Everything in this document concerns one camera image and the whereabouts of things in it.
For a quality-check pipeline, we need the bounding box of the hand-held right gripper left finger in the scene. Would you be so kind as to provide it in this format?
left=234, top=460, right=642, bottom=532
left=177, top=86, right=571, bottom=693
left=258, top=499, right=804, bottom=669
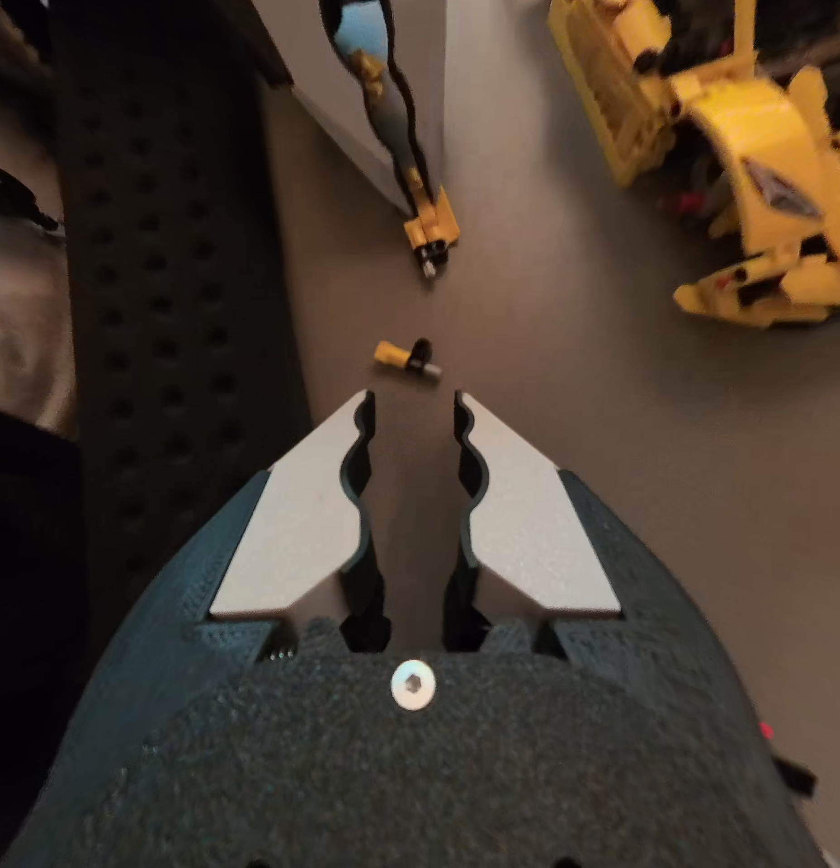
left=208, top=390, right=394, bottom=655

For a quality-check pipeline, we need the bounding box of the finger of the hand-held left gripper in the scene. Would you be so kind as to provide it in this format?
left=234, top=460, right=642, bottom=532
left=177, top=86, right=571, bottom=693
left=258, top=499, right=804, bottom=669
left=385, top=0, right=449, bottom=199
left=250, top=0, right=424, bottom=214

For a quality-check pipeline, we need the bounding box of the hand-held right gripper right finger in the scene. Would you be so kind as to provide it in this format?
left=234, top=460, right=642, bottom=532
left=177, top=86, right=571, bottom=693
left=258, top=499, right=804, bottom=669
left=442, top=390, right=623, bottom=655

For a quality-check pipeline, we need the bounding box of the yellow brick beam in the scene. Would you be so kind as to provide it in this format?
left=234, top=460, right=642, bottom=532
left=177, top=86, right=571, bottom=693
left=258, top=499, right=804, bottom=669
left=401, top=166, right=462, bottom=279

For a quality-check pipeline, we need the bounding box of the yellow connector with grey axle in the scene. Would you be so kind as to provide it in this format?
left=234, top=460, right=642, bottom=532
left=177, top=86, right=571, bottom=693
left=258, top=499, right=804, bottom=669
left=373, top=337, right=444, bottom=384

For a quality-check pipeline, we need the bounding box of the grey desk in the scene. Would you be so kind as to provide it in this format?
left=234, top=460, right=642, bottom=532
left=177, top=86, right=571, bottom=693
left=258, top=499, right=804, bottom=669
left=257, top=0, right=840, bottom=868

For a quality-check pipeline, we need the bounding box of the black perforated mat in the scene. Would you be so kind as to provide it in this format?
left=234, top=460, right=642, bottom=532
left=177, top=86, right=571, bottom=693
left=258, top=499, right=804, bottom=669
left=50, top=0, right=312, bottom=611

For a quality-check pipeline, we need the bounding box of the yellow toy brick car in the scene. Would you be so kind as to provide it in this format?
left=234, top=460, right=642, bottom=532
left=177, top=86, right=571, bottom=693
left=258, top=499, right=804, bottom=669
left=545, top=0, right=840, bottom=333

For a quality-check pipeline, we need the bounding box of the small black brick piece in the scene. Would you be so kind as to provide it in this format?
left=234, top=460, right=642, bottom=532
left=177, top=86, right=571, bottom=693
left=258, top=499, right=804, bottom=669
left=776, top=756, right=817, bottom=797

